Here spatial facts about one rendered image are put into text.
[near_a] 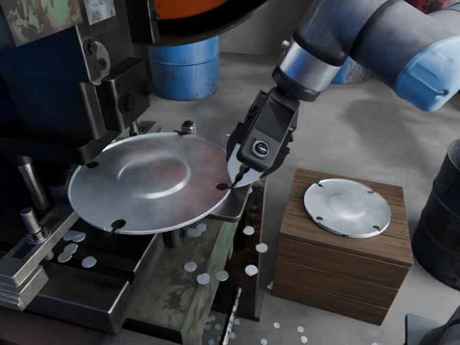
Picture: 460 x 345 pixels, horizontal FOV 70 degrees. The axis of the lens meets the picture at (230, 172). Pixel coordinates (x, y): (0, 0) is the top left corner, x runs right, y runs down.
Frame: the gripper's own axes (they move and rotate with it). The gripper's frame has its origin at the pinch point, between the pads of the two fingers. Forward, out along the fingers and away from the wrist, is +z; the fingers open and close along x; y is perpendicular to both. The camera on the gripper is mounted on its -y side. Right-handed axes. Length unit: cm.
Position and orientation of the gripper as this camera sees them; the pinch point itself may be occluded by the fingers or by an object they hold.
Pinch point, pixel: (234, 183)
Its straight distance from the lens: 55.8
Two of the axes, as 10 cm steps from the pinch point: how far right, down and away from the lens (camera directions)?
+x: -8.9, -4.6, -0.9
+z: -4.1, 6.8, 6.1
